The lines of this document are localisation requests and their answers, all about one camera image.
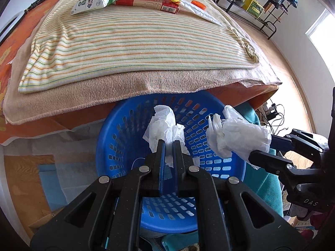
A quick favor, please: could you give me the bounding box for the white tissue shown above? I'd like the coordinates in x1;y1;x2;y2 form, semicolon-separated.
143;105;199;168

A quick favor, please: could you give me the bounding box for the beige fleece blanket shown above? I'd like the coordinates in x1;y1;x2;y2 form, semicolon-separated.
4;0;283;124

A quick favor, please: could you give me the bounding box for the blue foam mat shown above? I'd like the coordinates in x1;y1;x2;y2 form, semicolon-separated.
39;159;70;211

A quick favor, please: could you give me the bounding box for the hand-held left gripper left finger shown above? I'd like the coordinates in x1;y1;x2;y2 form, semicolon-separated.
30;139;168;251

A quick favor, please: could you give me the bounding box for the cardboard piece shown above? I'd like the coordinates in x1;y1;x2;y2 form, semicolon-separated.
27;209;62;237

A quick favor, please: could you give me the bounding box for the teal cloth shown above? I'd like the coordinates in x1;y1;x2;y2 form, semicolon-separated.
236;101;284;217

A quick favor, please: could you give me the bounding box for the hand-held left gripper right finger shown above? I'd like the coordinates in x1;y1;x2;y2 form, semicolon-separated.
173;140;307;251

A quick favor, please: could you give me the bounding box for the striped cream towel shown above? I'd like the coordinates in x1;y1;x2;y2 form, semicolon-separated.
18;0;260;95

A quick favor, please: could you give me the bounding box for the orange floral bedsheet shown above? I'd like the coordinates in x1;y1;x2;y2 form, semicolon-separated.
0;0;279;147

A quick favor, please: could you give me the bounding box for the black cable bundle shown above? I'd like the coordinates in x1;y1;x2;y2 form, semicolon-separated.
262;102;291;136

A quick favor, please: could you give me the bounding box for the dark red cloth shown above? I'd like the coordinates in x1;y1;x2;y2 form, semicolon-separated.
309;209;325;231

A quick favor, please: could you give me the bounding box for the yellow plastic crate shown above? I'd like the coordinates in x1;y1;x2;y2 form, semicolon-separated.
242;0;265;19

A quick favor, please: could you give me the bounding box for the window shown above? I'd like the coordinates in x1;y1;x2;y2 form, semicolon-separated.
305;8;335;76

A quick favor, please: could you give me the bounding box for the black clothes rack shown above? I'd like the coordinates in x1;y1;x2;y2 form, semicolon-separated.
225;0;300;40

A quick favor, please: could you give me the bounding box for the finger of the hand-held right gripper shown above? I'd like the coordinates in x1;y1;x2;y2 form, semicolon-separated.
270;129;330;152
247;150;325;189

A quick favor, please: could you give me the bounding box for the white plastic bag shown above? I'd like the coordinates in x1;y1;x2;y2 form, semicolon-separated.
206;105;273;169

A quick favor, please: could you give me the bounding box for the blue perforated plastic basket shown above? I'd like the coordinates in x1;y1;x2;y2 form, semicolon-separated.
95;92;247;234

